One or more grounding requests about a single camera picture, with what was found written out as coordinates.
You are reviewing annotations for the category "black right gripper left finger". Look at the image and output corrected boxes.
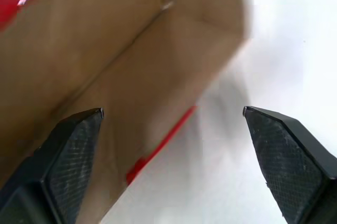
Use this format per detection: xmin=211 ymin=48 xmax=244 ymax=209
xmin=0 ymin=108 xmax=104 ymax=224

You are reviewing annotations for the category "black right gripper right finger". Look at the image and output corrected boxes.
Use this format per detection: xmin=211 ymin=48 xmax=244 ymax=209
xmin=242 ymin=105 xmax=337 ymax=224

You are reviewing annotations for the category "brown cardboard box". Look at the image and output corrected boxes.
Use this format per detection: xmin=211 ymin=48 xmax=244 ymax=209
xmin=0 ymin=0 xmax=255 ymax=224

